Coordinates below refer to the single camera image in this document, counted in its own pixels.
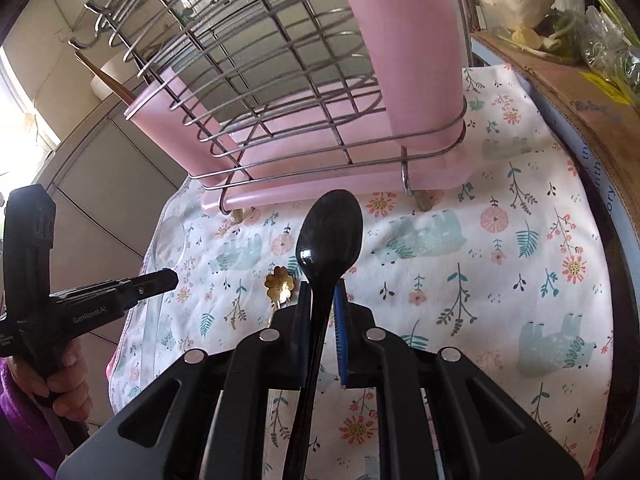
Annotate floral printed cloth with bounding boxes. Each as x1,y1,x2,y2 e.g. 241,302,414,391
107,65,617,480

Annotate white round container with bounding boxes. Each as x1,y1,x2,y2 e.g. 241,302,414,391
90,56,137,107

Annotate gold flower-shaped spoon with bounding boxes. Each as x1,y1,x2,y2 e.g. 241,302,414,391
264,266,298,330

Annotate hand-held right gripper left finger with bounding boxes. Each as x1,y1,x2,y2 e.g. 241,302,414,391
56,282,313,480

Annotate pink drip tray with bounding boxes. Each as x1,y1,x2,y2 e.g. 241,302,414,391
200,152,472,214

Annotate pink plastic cup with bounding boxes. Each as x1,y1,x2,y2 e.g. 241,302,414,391
334,0,469,152
124,67,242,187

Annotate cardboard box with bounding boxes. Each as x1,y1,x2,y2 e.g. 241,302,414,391
470,30,640,201

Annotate person's left hand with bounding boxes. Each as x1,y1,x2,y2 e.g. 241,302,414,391
15,332,92,421

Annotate black plastic spoon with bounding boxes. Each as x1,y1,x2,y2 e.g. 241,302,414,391
282,189,365,480

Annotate wooden chopstick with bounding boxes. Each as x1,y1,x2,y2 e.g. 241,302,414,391
75,51,135,105

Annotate window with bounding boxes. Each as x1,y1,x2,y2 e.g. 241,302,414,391
0,44,57,183

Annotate metal wire rack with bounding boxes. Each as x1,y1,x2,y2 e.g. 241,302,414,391
69,0,475,222

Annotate bag of green vegetables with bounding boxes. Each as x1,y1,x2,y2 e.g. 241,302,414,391
577,4,640,107

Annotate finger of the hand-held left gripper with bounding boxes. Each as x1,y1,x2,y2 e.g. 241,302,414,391
116,268,180,307

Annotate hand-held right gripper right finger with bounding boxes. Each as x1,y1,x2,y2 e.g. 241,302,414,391
334,280,583,480

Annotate person's left forearm purple sleeve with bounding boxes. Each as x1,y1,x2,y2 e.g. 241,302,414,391
0,357,68,480

